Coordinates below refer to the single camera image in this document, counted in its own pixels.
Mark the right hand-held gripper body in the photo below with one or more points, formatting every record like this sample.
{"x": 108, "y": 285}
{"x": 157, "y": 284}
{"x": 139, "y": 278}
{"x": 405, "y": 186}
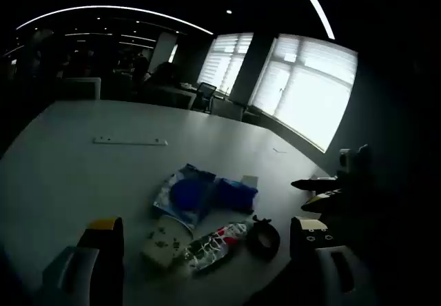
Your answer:
{"x": 356, "y": 171}

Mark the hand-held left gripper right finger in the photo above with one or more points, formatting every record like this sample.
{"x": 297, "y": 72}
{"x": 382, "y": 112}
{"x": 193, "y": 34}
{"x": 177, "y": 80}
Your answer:
{"x": 310, "y": 251}

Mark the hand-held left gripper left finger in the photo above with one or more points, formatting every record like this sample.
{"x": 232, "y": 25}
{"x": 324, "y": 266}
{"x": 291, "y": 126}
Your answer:
{"x": 103, "y": 261}

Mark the white paper cup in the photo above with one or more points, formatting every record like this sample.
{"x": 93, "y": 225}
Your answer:
{"x": 163, "y": 242}

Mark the blue cloth pack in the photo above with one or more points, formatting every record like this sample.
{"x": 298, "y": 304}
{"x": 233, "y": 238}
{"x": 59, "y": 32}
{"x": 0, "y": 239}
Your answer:
{"x": 236, "y": 194}

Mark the clear plastic bottle red label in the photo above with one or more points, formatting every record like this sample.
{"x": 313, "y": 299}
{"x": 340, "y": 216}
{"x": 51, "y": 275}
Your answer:
{"x": 213, "y": 245}

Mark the blue wet wipes packet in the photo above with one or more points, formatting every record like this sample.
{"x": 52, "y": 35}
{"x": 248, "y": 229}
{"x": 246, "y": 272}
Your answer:
{"x": 182, "y": 195}

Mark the small scrap on table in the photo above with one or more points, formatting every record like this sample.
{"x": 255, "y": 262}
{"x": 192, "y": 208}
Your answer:
{"x": 279, "y": 150}

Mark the small white card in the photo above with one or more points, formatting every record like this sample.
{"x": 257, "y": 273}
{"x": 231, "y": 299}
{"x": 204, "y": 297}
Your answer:
{"x": 249, "y": 180}

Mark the white table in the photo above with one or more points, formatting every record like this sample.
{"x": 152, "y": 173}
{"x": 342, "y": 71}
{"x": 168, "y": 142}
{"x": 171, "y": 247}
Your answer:
{"x": 103, "y": 182}

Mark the wide window with blinds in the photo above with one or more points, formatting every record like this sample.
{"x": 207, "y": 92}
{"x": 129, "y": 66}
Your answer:
{"x": 306, "y": 92}

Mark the white table outlet cover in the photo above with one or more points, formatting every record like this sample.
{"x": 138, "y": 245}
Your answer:
{"x": 129, "y": 141}

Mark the black mesh office chair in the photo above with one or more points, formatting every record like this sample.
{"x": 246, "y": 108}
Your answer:
{"x": 205, "y": 96}

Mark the narrow window with blinds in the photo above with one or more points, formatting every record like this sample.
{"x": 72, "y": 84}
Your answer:
{"x": 224, "y": 63}

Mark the straight ceiling light strip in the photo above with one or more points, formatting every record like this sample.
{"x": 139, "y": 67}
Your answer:
{"x": 317, "y": 4}

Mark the white chair back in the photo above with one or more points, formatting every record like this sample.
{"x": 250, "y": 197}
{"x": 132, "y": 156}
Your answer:
{"x": 81, "y": 88}

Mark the curved ceiling light strip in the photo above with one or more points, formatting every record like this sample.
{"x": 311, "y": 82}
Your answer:
{"x": 113, "y": 8}

